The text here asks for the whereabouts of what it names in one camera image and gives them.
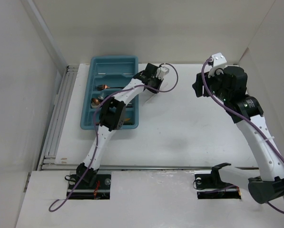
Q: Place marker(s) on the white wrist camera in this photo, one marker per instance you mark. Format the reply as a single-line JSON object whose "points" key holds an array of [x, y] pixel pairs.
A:
{"points": [[162, 71], [216, 61]]}

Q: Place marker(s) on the aluminium rail left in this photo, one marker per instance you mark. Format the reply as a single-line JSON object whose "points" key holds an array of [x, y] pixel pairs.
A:
{"points": [[52, 136]]}

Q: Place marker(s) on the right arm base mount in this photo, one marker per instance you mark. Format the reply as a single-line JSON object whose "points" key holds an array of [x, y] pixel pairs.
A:
{"points": [[208, 187]]}

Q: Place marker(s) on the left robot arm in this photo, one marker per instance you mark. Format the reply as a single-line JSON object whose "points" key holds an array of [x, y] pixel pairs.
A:
{"points": [[112, 117]]}

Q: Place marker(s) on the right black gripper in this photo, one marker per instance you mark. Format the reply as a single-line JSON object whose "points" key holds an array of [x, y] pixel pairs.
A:
{"points": [[198, 85]]}

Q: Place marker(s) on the aluminium rail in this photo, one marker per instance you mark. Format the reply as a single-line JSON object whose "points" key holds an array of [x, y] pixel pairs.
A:
{"points": [[52, 136], [152, 168]]}

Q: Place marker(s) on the copper fork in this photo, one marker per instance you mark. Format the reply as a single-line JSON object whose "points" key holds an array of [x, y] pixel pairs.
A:
{"points": [[103, 87]]}

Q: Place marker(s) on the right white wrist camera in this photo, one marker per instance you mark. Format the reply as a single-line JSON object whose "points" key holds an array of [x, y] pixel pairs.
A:
{"points": [[216, 61]]}

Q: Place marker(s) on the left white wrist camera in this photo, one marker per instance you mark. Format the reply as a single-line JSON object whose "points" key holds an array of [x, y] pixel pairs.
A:
{"points": [[162, 71]]}

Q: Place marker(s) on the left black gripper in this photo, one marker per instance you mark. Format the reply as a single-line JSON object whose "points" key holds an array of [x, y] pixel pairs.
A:
{"points": [[160, 81]]}

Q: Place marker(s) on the copper spoon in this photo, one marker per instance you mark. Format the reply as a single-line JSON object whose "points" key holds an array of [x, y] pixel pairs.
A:
{"points": [[95, 103]]}

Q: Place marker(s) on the aluminium rail front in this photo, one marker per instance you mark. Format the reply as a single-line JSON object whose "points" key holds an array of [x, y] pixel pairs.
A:
{"points": [[152, 168]]}

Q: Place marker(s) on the blue plastic cutlery tray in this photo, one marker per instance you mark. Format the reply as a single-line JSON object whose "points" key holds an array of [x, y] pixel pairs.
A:
{"points": [[109, 70]]}

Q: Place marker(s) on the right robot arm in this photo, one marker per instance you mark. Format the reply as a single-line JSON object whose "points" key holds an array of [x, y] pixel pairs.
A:
{"points": [[248, 116]]}

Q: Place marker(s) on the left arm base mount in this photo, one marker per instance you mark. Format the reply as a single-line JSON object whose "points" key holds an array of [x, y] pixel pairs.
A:
{"points": [[100, 190]]}

